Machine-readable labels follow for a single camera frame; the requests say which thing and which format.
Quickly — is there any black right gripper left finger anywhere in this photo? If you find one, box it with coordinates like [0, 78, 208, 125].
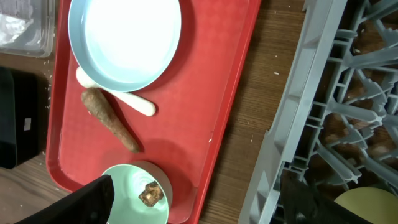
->
[16, 175, 114, 224]

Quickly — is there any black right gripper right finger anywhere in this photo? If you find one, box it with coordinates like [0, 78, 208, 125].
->
[280, 179, 370, 224]

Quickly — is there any green bowl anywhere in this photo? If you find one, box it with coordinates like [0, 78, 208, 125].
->
[103, 161, 173, 224]

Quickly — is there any brown food scrap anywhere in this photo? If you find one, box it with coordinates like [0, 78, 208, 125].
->
[139, 181, 164, 207]

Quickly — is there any yellow plastic cup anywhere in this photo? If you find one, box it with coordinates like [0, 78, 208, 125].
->
[335, 187, 397, 224]

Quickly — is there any white napkin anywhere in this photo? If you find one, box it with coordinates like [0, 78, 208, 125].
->
[1, 0, 34, 46]

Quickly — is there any grey plastic dishwasher rack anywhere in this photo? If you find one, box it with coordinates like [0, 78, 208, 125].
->
[238, 0, 397, 223]

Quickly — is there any black waste tray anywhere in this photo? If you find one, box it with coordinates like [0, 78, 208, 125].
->
[1, 67, 49, 169]

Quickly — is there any clear plastic waste bin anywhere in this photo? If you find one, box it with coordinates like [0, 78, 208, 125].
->
[1, 0, 56, 58]

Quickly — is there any brown carrot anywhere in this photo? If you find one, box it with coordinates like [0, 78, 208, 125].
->
[81, 88, 140, 153]

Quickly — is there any white plastic spoon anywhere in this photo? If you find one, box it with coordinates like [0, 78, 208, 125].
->
[75, 67, 156, 116]

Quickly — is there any red plastic tray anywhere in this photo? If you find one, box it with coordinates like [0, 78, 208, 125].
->
[46, 0, 261, 223]

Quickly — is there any light blue plate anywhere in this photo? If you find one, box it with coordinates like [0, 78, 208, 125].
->
[68, 0, 182, 92]

